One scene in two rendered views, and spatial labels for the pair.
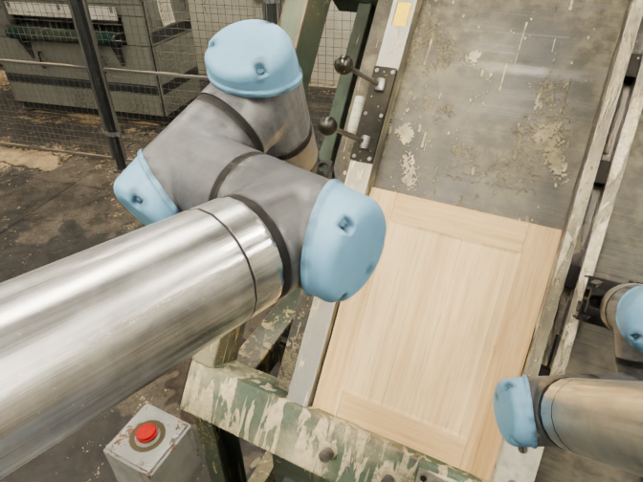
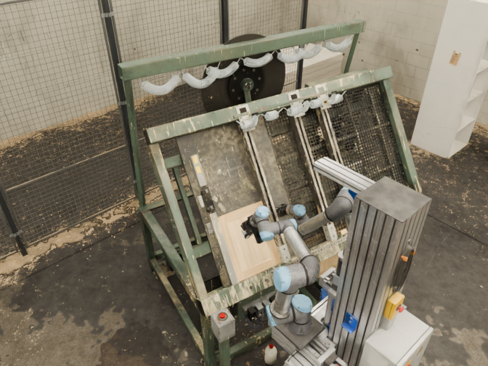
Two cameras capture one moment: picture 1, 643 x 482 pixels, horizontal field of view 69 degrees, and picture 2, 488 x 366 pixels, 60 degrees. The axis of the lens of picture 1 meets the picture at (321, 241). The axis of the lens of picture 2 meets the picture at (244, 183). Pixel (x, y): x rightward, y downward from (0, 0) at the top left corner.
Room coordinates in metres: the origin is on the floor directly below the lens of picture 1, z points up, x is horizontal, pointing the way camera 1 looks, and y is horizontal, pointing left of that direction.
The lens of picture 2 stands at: (-0.53, 1.68, 3.21)
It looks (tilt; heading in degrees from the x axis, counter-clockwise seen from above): 36 degrees down; 303
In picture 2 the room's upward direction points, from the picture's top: straight up
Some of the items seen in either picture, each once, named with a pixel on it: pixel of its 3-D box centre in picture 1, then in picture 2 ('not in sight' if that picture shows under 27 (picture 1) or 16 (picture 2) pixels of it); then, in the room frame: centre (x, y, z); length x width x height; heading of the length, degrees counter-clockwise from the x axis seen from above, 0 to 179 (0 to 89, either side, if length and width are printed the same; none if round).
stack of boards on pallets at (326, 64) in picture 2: not in sight; (277, 75); (3.03, -4.86, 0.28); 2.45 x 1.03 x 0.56; 75
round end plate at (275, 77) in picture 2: not in sight; (246, 84); (1.25, -1.07, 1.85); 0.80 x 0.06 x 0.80; 64
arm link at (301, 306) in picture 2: not in sight; (300, 308); (0.05, 0.21, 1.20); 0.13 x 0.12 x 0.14; 49
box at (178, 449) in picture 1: (157, 461); (223, 324); (0.52, 0.34, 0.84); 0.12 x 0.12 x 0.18; 64
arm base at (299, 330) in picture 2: not in sight; (300, 320); (0.05, 0.20, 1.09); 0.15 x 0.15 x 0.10
